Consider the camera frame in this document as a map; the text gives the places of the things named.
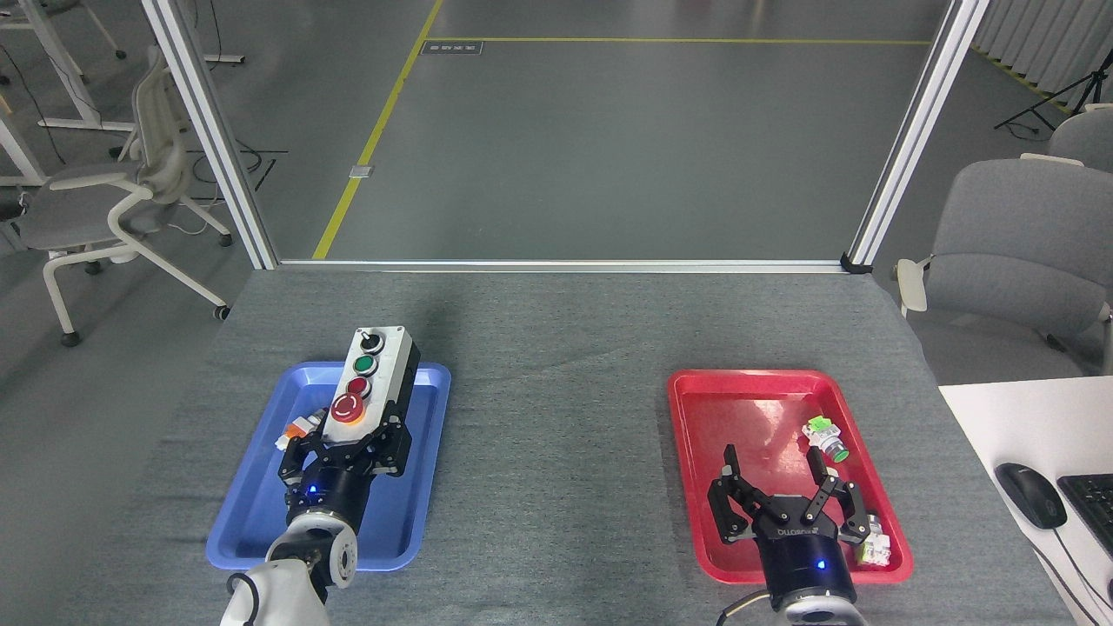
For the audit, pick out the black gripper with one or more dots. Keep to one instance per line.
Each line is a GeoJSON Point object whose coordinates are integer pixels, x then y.
{"type": "Point", "coordinates": [804, 556]}
{"type": "Point", "coordinates": [335, 491]}

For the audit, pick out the grey control box with buttons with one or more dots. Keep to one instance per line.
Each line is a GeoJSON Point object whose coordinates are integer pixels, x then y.
{"type": "Point", "coordinates": [369, 382]}

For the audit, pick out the red push button orange block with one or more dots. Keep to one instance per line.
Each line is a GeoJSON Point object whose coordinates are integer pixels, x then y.
{"type": "Point", "coordinates": [296, 430]}

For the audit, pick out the silver push button yellow block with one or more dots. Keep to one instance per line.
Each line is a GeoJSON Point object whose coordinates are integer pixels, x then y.
{"type": "Point", "coordinates": [876, 548]}

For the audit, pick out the blue plastic tray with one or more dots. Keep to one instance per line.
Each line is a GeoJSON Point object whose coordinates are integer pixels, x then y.
{"type": "Point", "coordinates": [409, 522]}

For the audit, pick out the red plastic tray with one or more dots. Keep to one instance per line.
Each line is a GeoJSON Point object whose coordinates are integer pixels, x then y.
{"type": "Point", "coordinates": [748, 417]}

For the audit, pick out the grey table cloth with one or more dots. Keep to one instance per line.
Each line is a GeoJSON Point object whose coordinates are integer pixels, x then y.
{"type": "Point", "coordinates": [556, 348]}

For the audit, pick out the white desk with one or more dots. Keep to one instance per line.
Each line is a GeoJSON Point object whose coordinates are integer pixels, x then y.
{"type": "Point", "coordinates": [1009, 417]}

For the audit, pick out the black computer mouse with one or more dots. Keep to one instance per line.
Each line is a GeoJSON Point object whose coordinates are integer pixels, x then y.
{"type": "Point", "coordinates": [1030, 496]}

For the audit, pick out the silver aluminium crossbar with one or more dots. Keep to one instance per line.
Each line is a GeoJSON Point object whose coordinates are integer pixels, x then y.
{"type": "Point", "coordinates": [556, 265]}

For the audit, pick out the silver floor outlet plate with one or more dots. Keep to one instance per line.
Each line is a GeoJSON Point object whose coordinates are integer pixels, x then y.
{"type": "Point", "coordinates": [361, 171]}

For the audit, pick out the black keyboard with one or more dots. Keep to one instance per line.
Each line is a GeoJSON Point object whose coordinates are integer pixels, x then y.
{"type": "Point", "coordinates": [1094, 509]}

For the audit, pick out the large grey fabric chair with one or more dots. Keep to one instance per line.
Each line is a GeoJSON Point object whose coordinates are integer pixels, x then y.
{"type": "Point", "coordinates": [1017, 243]}

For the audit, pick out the grey floor label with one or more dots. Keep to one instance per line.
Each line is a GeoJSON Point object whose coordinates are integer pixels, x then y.
{"type": "Point", "coordinates": [451, 48]}

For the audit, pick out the small grey fabric chair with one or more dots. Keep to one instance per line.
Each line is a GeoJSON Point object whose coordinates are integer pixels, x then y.
{"type": "Point", "coordinates": [1087, 139]}

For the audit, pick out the black tripod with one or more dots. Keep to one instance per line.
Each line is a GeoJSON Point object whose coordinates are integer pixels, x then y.
{"type": "Point", "coordinates": [1056, 97]}

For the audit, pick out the white pleated curtain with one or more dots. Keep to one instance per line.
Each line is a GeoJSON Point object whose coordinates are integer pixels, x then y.
{"type": "Point", "coordinates": [1043, 35]}

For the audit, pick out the green push button switch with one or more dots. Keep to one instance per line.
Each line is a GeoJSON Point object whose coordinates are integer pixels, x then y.
{"type": "Point", "coordinates": [824, 437]}

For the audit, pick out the silver aluminium post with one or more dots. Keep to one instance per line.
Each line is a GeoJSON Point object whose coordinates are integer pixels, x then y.
{"type": "Point", "coordinates": [213, 130]}
{"type": "Point", "coordinates": [913, 139]}

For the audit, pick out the white frame grey office chair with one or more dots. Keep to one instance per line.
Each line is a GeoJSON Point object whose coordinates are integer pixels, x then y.
{"type": "Point", "coordinates": [74, 209]}

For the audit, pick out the white desk frame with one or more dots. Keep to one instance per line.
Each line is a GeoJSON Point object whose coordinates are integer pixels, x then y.
{"type": "Point", "coordinates": [87, 124]}

